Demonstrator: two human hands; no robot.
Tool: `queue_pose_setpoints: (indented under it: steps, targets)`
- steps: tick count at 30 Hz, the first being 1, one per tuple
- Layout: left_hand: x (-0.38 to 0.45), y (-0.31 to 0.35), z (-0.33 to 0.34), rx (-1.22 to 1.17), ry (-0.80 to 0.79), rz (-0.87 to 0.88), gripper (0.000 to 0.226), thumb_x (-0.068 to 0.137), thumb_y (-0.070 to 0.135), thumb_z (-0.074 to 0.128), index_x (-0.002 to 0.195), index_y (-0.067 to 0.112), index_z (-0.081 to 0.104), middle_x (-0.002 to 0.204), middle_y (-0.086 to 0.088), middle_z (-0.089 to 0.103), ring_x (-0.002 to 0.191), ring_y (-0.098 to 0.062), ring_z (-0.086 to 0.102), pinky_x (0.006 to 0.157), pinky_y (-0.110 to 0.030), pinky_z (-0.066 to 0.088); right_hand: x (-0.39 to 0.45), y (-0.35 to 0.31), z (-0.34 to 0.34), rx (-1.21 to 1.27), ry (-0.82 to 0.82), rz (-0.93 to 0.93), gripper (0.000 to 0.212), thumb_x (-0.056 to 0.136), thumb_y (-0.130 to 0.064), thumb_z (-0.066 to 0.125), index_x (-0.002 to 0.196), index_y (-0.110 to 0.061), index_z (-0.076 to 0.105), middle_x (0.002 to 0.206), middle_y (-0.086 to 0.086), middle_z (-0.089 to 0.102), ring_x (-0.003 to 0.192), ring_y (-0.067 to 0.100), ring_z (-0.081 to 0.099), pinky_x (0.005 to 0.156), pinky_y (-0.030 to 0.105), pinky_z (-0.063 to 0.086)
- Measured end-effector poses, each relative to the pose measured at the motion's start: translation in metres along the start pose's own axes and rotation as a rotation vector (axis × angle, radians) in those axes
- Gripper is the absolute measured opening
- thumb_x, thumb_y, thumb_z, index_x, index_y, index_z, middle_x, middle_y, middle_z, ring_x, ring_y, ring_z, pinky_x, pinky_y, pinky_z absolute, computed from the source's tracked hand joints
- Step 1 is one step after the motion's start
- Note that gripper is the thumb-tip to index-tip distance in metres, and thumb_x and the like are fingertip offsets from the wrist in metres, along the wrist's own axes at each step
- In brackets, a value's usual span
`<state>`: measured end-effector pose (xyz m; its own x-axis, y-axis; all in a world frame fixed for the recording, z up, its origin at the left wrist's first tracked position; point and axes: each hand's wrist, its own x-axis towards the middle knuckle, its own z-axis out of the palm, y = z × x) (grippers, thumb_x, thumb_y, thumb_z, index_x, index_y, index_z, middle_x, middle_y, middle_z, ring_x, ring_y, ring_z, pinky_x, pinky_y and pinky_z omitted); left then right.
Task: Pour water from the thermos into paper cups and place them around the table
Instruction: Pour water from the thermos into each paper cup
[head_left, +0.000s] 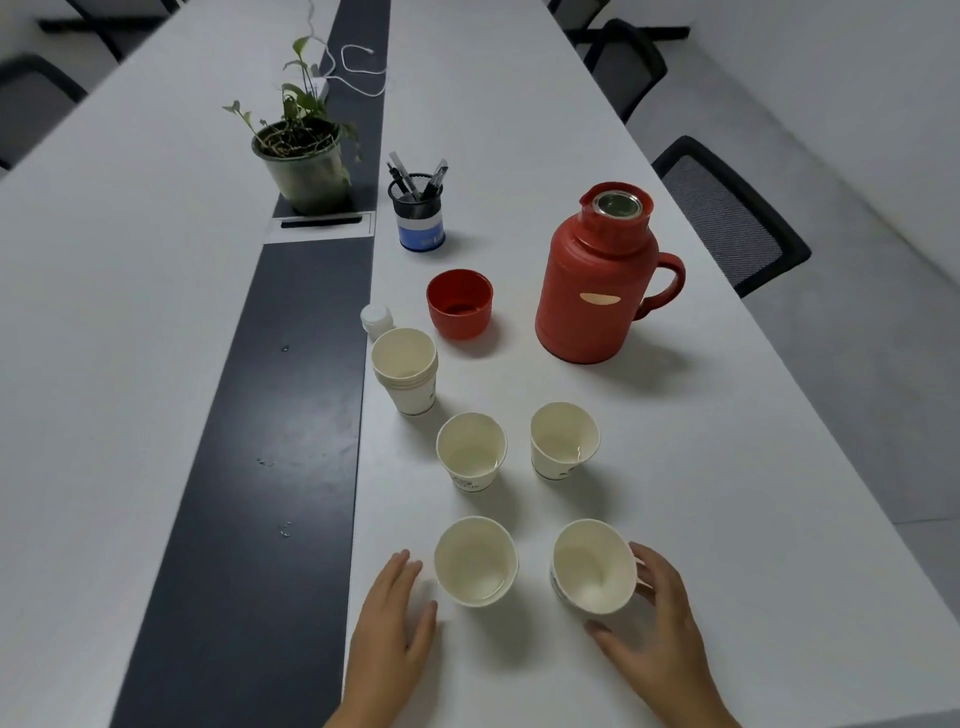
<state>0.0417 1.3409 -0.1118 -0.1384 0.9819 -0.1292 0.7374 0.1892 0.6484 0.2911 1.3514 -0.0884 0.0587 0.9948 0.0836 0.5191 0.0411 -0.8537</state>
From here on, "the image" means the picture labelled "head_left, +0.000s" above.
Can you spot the red thermos lid cup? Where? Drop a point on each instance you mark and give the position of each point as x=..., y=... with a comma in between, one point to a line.
x=459, y=319

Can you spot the potted green plant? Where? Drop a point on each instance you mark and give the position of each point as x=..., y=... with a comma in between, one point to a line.
x=311, y=184

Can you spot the black white marker pen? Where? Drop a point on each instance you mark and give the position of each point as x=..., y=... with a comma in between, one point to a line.
x=400, y=171

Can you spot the white power strip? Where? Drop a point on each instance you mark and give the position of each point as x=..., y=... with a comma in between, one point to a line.
x=323, y=88

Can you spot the stack of white paper cups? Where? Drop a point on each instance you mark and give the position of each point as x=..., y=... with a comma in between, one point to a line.
x=409, y=390

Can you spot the person's right hand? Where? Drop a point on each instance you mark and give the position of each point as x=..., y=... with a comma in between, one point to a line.
x=667, y=652

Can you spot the person's left hand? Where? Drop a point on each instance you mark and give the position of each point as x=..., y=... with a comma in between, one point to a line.
x=379, y=660

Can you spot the white paper cup blue print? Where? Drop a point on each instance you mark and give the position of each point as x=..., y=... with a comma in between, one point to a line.
x=475, y=562
x=562, y=439
x=592, y=570
x=471, y=450

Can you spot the red thermos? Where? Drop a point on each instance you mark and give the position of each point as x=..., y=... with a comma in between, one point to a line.
x=592, y=322

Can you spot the white conference table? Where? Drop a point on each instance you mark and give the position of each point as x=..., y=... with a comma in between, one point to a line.
x=712, y=450

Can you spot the black mesh pen holder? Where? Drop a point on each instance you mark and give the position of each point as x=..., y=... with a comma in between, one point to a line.
x=420, y=232

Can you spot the white thermos stopper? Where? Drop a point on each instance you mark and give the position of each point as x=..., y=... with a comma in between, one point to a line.
x=375, y=316

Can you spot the silver utility knife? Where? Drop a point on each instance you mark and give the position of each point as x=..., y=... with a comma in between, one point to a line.
x=437, y=176

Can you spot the black mesh office chair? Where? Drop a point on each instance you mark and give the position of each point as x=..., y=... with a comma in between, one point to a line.
x=581, y=11
x=97, y=24
x=626, y=71
x=727, y=217
x=30, y=105

